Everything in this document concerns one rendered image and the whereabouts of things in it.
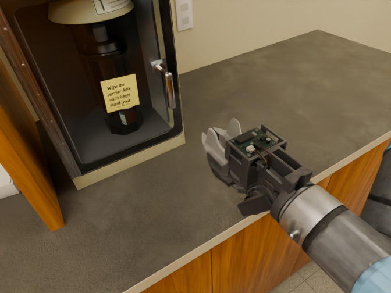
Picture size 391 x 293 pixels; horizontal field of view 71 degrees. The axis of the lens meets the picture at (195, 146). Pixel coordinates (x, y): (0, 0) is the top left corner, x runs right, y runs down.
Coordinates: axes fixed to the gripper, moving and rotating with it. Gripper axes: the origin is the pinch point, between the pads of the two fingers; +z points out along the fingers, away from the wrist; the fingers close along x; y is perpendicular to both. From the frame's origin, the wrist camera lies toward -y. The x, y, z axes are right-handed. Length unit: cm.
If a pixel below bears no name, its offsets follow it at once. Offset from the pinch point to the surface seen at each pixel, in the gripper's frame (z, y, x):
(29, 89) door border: 21.9, 8.9, 25.3
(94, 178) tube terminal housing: 23.0, -19.0, 21.3
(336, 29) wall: 65, -26, -131
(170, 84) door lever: 16.6, 3.6, -0.4
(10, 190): 31, -19, 41
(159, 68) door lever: 20.8, 5.8, -0.1
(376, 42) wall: 65, -46, -182
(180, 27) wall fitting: 65, -3, -30
